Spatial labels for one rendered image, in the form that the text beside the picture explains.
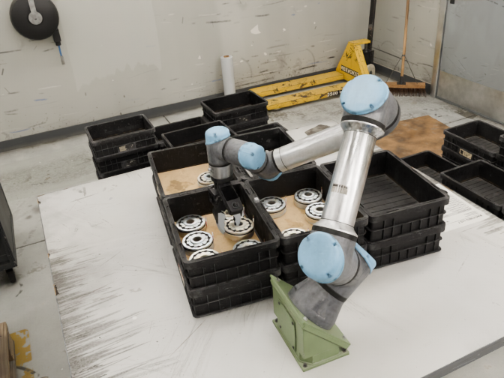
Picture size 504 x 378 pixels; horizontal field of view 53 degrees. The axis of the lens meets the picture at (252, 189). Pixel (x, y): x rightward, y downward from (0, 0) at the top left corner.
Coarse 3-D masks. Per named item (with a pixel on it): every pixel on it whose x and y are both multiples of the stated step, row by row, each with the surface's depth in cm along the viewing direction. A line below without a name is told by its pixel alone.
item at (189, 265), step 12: (192, 192) 180; (204, 192) 180; (168, 204) 174; (168, 216) 167; (264, 216) 163; (180, 240) 155; (276, 240) 152; (180, 252) 150; (228, 252) 148; (240, 252) 149; (252, 252) 150; (192, 264) 146; (204, 264) 147
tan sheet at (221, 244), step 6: (204, 216) 184; (210, 216) 184; (210, 222) 181; (210, 228) 177; (216, 228) 177; (216, 234) 174; (222, 234) 174; (216, 240) 171; (222, 240) 171; (228, 240) 170; (258, 240) 169; (216, 246) 168; (222, 246) 168; (228, 246) 168
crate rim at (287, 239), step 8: (304, 168) 190; (312, 168) 190; (320, 168) 189; (328, 176) 183; (248, 184) 182; (264, 208) 168; (360, 208) 163; (272, 224) 159; (360, 224) 159; (280, 232) 155; (304, 232) 155; (280, 240) 153; (288, 240) 152; (296, 240) 153
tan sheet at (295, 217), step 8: (288, 200) 190; (288, 208) 185; (296, 208) 184; (288, 216) 180; (296, 216) 180; (304, 216) 180; (280, 224) 176; (288, 224) 176; (296, 224) 176; (304, 224) 175; (312, 224) 175
